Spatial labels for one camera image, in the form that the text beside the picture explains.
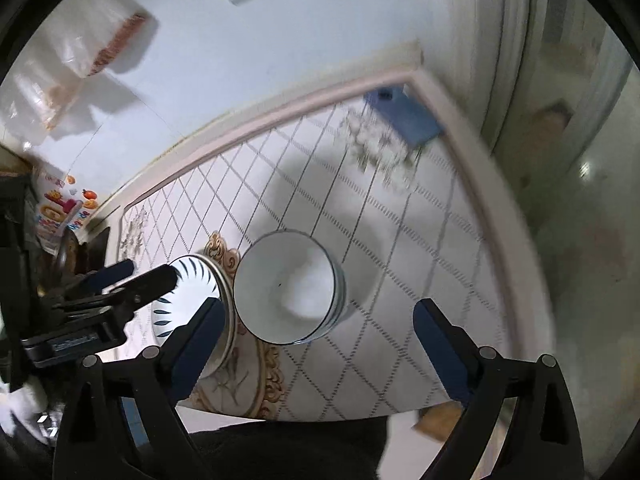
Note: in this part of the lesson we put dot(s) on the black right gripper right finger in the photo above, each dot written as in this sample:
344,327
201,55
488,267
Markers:
542,441

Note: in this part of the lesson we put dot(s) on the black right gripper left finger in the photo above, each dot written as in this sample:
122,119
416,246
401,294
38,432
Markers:
95,440

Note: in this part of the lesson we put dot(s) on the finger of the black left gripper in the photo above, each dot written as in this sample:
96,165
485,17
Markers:
108,276
134,294

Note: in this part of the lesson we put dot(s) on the white plate blue stripes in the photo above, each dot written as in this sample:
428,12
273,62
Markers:
197,281

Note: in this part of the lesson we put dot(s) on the white gloved left hand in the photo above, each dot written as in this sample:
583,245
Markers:
28,408

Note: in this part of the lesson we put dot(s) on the black induction cooktop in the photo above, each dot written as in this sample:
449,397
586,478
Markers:
91,255

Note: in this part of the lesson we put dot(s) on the colourful fruit sticker poster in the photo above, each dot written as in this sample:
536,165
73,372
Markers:
63,203

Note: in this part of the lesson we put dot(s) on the white bowl black rim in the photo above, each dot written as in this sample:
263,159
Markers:
289,289

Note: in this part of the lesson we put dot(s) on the clear plastic bag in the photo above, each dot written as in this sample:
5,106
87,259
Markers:
75,42

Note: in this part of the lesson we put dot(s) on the patterned pink table mat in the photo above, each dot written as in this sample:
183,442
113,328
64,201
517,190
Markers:
449,231

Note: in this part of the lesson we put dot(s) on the purple smartphone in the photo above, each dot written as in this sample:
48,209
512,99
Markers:
413,122

